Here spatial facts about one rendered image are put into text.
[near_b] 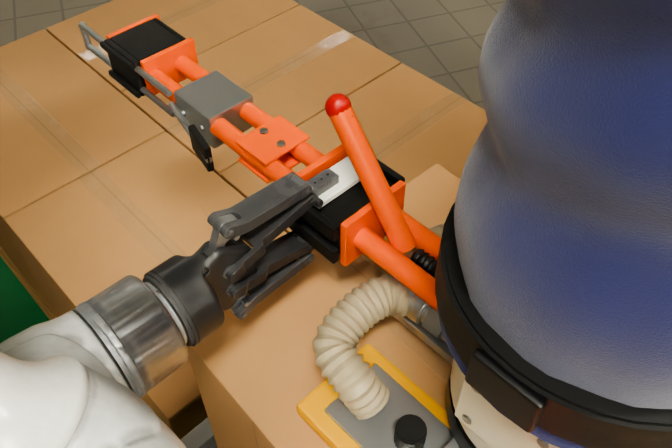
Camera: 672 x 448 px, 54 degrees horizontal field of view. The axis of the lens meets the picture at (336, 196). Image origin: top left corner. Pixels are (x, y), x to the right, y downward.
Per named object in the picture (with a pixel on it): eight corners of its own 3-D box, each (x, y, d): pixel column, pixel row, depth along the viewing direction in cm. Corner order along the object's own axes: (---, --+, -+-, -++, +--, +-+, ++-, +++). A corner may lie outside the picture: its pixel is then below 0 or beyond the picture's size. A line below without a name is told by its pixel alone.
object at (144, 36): (200, 72, 85) (194, 38, 81) (151, 97, 81) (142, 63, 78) (163, 45, 89) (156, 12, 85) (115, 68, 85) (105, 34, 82)
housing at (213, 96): (258, 124, 78) (255, 93, 75) (212, 151, 75) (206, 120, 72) (222, 97, 82) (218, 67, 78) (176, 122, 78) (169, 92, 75)
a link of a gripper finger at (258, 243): (206, 260, 60) (202, 252, 59) (296, 183, 64) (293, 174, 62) (233, 285, 58) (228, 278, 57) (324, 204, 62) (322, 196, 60)
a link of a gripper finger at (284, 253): (234, 290, 59) (233, 301, 59) (324, 242, 66) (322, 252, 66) (207, 265, 60) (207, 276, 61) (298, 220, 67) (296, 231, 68)
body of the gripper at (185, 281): (129, 257, 55) (218, 202, 60) (148, 315, 61) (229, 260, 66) (181, 313, 51) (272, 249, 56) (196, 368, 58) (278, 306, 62)
